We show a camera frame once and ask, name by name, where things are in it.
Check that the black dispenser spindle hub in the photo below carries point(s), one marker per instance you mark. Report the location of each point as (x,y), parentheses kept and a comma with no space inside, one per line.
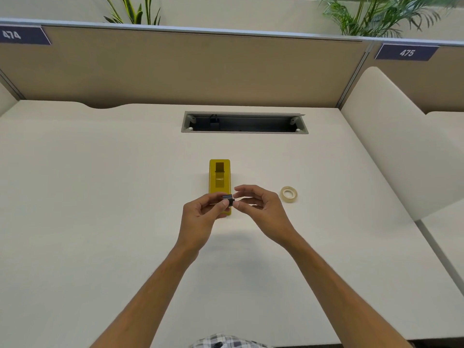
(228,199)

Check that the small cream side divider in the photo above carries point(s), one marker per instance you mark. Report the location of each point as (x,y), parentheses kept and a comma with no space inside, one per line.
(5,101)

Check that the person's left hand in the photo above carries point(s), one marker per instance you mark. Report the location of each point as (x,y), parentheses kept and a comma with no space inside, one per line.
(195,228)

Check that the grey plaid shirt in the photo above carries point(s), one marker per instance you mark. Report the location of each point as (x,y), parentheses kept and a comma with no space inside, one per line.
(224,342)

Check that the green palm plant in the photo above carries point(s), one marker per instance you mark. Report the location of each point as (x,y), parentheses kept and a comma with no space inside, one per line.
(362,28)

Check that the person's left forearm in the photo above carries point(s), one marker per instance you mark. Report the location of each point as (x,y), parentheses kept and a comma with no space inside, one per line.
(145,308)

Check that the person's right forearm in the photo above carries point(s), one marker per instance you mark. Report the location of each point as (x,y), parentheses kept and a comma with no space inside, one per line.
(337,300)

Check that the person's right hand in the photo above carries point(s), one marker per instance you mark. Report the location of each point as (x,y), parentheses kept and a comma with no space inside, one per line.
(272,217)

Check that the navy number label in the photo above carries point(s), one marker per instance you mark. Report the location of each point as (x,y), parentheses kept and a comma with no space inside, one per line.
(406,52)
(21,35)

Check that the narrow beige partition panel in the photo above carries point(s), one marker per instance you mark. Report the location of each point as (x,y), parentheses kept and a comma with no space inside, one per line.
(449,86)

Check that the cream tape roll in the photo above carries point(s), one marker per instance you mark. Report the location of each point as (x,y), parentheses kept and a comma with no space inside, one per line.
(293,199)

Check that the large cream side divider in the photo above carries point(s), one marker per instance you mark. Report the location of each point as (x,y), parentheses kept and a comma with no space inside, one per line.
(391,134)

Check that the wide beige partition panel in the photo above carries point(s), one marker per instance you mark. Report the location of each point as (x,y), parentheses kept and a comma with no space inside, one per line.
(181,68)

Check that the green snake plant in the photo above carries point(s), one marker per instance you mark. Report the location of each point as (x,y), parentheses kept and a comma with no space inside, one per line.
(148,7)

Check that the yellow tape dispenser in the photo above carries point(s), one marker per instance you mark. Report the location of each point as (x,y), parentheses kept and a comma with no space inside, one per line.
(213,177)

